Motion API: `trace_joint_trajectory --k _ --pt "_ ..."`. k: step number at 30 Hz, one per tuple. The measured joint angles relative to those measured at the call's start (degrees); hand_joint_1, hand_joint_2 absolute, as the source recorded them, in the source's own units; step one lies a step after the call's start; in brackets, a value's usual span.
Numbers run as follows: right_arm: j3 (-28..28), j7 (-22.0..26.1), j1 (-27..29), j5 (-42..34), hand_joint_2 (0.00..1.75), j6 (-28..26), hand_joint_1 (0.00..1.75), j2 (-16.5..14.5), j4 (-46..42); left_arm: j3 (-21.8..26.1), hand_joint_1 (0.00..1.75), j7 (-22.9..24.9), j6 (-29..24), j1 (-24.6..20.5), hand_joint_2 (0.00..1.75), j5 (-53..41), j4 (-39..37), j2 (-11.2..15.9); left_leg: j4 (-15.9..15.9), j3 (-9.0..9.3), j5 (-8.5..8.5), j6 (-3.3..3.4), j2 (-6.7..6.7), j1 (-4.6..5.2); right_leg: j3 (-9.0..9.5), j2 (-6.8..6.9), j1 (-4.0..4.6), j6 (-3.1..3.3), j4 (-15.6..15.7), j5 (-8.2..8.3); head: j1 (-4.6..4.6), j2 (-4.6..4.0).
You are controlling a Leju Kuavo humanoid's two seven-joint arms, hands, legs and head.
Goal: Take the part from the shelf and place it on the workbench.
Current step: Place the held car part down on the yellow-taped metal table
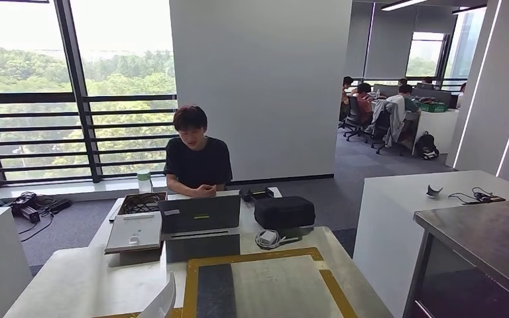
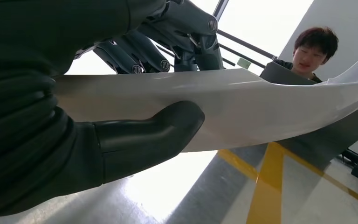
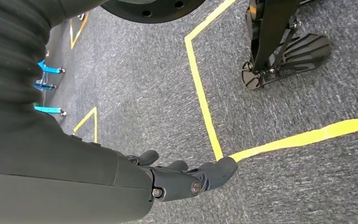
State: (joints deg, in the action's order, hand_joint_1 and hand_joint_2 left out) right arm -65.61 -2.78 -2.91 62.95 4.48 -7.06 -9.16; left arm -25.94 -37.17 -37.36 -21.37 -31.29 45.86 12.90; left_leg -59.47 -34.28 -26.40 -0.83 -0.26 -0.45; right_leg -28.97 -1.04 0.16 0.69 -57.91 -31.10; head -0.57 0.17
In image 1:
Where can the white curved car part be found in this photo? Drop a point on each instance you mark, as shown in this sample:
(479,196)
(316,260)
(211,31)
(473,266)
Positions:
(162,303)

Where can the steel workbench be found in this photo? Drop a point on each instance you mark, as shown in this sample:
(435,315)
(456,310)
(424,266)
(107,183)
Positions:
(83,281)
(478,237)

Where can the small black device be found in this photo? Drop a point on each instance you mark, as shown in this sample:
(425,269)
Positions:
(258,194)

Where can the seated person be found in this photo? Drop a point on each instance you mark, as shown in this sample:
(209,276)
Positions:
(199,164)
(363,103)
(461,92)
(346,94)
(406,98)

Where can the white desk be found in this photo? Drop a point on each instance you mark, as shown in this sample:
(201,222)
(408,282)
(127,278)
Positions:
(434,131)
(248,219)

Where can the black carrying case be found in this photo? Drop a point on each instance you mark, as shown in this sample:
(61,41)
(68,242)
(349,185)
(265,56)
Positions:
(284,213)

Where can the dark open laptop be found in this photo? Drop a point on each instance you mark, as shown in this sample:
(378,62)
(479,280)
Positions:
(199,215)

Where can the black office chair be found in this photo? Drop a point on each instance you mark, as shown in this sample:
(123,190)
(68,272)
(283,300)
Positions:
(353,118)
(386,142)

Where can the white cup green lid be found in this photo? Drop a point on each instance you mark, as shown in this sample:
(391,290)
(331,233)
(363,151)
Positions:
(144,182)

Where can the white closed laptop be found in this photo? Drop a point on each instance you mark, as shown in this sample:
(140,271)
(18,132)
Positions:
(133,231)

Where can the grey jacket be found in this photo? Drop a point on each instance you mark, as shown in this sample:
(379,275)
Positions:
(390,118)

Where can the black backpack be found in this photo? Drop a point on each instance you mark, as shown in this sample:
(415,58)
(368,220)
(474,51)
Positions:
(426,147)

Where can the small grey curved object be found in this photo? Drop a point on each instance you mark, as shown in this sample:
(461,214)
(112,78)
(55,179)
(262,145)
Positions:
(434,191)

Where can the green plastic crate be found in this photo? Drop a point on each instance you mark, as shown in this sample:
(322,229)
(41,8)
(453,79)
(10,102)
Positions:
(431,107)

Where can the black window railing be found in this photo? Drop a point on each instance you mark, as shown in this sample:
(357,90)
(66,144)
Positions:
(79,87)

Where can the long ceiling light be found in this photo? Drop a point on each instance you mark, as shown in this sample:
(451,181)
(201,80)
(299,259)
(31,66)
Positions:
(401,4)

